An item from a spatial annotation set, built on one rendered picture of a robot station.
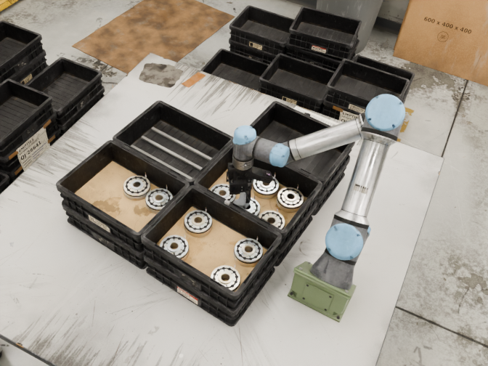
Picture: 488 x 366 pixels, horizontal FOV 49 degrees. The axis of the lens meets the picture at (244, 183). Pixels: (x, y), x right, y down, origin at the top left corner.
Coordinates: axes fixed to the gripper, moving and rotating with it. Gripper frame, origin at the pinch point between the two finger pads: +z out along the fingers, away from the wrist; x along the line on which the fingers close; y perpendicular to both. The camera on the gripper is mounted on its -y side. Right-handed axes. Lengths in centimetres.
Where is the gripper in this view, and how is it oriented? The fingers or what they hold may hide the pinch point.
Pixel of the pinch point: (245, 202)
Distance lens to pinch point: 206.4
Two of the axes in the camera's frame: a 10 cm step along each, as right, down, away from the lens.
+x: 2.0, 7.0, -6.9
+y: -9.8, 1.1, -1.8
